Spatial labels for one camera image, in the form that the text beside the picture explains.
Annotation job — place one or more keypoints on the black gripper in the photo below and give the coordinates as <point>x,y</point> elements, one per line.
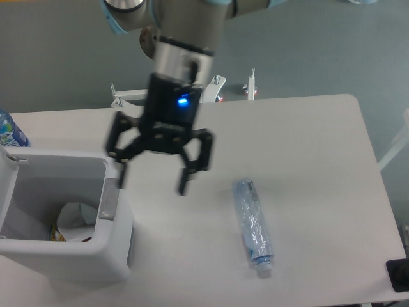
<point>169,113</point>

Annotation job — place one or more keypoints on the crushed clear plastic bottle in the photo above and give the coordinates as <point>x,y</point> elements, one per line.
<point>253,226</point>

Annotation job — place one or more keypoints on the torn white paper carton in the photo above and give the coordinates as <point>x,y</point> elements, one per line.
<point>76,222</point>

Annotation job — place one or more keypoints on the white trash can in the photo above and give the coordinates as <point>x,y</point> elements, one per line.
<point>36,185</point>

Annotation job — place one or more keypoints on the colourful snack wrapper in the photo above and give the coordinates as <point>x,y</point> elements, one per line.
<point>55,235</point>

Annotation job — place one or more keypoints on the blue labelled water bottle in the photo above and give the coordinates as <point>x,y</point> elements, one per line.
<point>11,134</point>

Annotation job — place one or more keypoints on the black clamp at table edge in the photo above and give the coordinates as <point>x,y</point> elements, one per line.
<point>398,274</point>

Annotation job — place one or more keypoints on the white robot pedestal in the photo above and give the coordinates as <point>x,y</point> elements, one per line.
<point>148,39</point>

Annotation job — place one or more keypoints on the white levelling foot post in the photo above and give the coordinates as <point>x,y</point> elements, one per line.
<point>250,89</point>

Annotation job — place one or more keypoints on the white frame bar right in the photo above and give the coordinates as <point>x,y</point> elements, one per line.
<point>399,141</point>

